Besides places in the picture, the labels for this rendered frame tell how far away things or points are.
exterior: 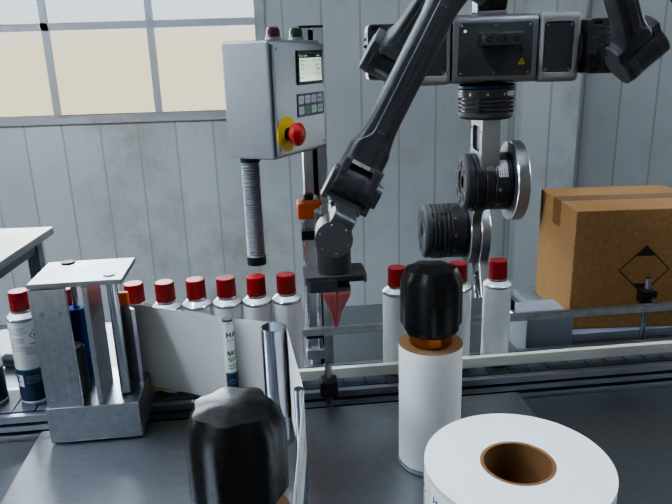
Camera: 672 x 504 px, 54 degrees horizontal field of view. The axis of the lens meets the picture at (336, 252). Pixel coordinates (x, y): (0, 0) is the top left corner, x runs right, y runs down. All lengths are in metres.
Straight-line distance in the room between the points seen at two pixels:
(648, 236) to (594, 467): 0.84
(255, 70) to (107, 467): 0.65
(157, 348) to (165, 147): 2.62
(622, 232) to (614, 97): 2.45
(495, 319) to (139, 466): 0.65
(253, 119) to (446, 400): 0.54
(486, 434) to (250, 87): 0.65
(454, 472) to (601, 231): 0.87
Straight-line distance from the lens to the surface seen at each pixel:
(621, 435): 1.22
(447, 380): 0.90
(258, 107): 1.10
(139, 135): 3.71
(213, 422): 0.54
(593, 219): 1.48
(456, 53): 1.58
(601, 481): 0.76
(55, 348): 1.07
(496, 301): 1.22
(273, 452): 0.56
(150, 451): 1.08
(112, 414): 1.10
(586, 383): 1.32
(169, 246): 3.80
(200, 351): 1.09
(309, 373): 1.18
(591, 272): 1.52
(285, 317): 1.15
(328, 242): 0.97
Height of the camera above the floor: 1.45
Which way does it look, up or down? 17 degrees down
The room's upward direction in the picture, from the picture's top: 2 degrees counter-clockwise
